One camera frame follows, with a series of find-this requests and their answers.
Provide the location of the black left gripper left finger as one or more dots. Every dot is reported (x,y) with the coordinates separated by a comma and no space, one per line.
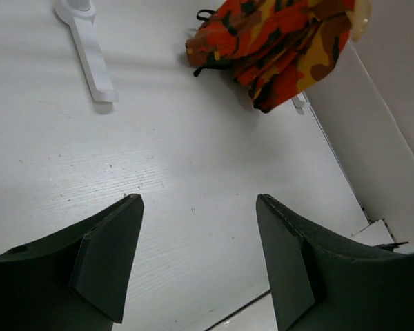
(76,278)

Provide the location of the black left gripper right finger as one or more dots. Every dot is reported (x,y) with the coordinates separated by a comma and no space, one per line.
(320,280)

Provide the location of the orange camouflage trousers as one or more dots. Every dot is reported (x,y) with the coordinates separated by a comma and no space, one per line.
(276,49)

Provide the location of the wooden clothes hanger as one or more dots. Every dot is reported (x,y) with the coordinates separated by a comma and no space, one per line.
(359,18)

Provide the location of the white clothes rack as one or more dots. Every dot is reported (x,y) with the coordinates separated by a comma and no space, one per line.
(80,17)

